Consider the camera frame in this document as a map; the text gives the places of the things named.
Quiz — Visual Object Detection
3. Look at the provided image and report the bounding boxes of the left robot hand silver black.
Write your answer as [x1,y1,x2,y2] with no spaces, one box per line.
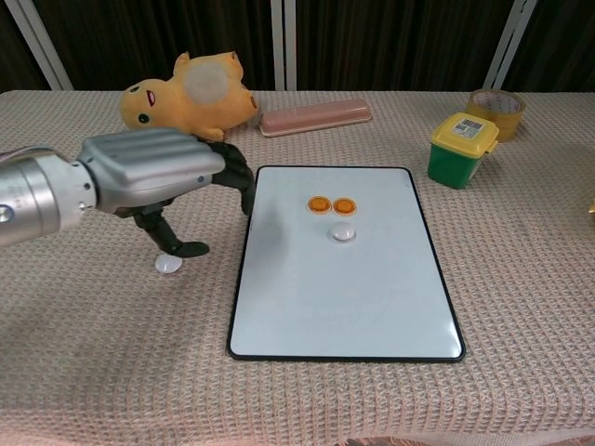
[75,127,257,260]

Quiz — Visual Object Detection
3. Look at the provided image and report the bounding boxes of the white round magnet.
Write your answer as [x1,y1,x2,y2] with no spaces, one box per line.
[327,221,359,243]
[154,254,184,276]

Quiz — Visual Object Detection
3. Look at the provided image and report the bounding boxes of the orange round magnet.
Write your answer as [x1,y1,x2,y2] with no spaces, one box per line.
[306,196,333,216]
[331,197,359,216]

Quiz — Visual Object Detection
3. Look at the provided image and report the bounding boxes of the yellow plush toy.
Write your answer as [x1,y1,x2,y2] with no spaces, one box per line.
[119,51,259,142]

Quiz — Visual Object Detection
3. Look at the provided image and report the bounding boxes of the dark brown pleated curtain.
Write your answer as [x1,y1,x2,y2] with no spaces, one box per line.
[0,0,595,93]

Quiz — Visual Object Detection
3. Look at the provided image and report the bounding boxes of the pink pencil case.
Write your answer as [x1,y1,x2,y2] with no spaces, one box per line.
[258,98,374,138]

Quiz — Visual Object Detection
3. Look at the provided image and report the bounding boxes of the green container yellow lid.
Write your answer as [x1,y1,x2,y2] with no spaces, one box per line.
[427,111,501,190]

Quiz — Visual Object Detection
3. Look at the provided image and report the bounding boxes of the yellow packing tape roll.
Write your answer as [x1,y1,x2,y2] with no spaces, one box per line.
[466,88,528,143]

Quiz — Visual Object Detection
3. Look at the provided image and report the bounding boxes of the white frame pole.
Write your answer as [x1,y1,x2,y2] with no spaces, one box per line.
[483,0,538,92]
[4,0,74,92]
[271,0,298,92]

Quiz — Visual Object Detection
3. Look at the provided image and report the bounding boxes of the white magnetic board black frame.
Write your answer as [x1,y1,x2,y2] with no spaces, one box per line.
[226,164,467,362]

